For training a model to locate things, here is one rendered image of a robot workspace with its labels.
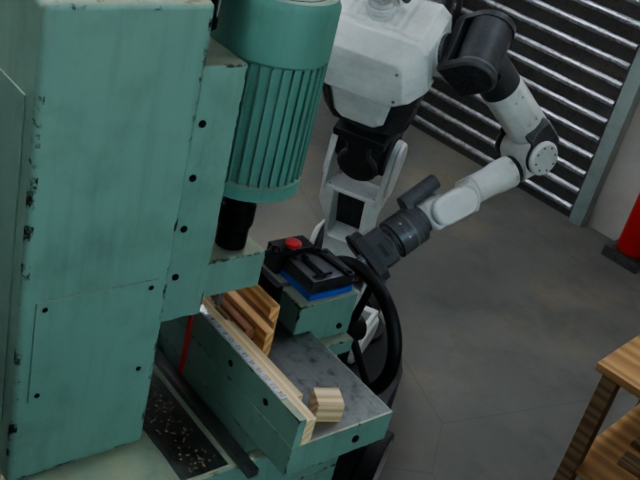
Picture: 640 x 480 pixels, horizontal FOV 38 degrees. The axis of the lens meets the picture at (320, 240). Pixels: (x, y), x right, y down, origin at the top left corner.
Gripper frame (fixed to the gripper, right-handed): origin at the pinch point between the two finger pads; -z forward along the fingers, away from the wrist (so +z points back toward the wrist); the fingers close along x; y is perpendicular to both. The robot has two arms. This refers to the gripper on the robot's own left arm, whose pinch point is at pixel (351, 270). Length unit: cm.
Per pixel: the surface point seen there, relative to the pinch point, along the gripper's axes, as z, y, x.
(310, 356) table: -24.1, 28.6, -8.6
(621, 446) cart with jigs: 57, -76, -87
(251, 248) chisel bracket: -23.1, 37.6, 11.4
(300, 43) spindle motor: -8, 70, 27
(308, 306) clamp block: -19.0, 28.1, -1.4
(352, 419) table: -27, 39, -20
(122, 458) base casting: -59, 36, -4
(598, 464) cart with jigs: 45, -69, -84
